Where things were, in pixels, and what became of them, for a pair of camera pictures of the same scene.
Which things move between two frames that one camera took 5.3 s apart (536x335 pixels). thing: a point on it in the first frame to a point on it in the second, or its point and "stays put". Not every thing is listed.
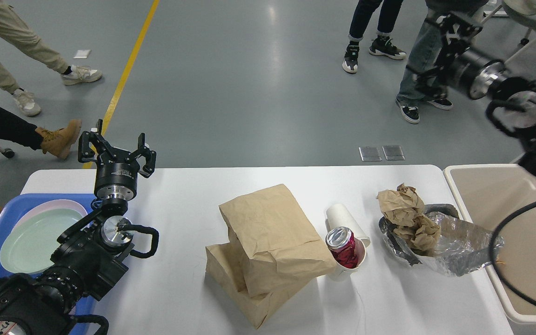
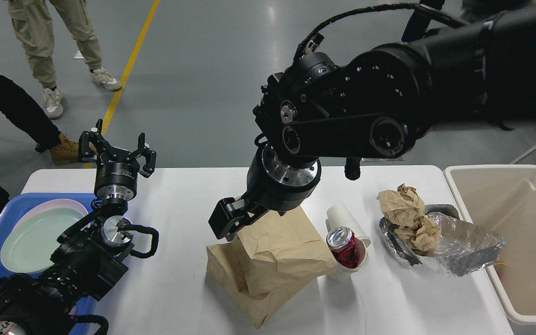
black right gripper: (470, 69) to (273, 184)
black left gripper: (115, 181) stays put
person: (1, 16) to (33, 23)
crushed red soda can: (340, 241) stays put
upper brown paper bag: (276, 246) stays put
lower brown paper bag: (225, 274) stays put
